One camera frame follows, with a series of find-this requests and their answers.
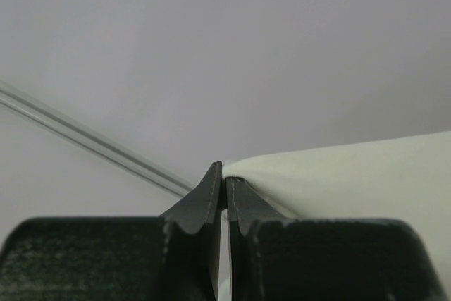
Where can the white floral print t-shirt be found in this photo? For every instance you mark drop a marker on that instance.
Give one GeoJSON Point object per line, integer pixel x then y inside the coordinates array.
{"type": "Point", "coordinates": [405, 178]}

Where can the left aluminium frame post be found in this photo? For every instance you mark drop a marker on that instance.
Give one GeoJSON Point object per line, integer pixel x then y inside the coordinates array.
{"type": "Point", "coordinates": [62, 125]}

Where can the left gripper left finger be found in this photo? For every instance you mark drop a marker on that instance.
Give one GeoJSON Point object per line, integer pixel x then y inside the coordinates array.
{"type": "Point", "coordinates": [191, 251]}

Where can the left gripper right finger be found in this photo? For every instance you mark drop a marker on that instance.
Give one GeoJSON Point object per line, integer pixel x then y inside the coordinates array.
{"type": "Point", "coordinates": [246, 211]}

